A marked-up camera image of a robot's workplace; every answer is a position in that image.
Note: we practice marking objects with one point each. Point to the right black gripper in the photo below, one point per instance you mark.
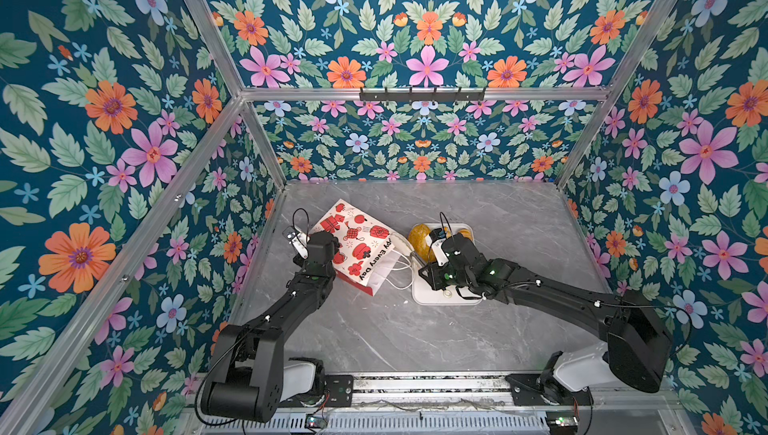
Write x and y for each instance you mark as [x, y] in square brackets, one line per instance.
[432, 273]

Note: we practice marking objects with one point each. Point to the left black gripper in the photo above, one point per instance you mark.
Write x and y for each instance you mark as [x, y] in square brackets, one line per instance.
[333, 243]

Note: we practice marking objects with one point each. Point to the red white paper bag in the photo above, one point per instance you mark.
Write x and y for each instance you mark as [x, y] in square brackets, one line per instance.
[369, 250]

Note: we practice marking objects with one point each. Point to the yellow oval fake bread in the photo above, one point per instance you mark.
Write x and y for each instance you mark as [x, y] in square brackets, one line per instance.
[420, 241]

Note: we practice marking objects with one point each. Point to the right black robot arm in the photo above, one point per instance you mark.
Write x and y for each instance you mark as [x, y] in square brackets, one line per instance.
[633, 345]

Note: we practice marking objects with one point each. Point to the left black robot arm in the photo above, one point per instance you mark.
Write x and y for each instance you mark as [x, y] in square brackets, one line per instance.
[246, 376]

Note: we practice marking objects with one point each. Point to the white rectangular tray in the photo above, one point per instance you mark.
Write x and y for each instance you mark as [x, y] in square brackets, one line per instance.
[424, 295]

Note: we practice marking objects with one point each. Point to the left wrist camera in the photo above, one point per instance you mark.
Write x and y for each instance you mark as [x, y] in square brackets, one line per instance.
[297, 239]

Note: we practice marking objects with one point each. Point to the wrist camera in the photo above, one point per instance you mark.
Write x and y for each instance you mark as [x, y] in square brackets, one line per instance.
[435, 240]
[297, 239]

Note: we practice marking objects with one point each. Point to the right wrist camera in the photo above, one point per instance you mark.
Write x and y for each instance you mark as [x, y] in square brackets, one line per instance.
[435, 240]

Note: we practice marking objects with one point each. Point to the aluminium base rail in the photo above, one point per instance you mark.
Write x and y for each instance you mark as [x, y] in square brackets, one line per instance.
[481, 391]

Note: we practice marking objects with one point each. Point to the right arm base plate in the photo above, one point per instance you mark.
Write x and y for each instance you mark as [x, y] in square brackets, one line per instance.
[529, 389]

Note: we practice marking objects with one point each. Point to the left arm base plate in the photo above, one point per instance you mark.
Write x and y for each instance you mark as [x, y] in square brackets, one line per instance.
[337, 392]

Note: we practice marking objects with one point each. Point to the black hook rail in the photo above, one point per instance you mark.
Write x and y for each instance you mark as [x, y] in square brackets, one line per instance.
[409, 95]

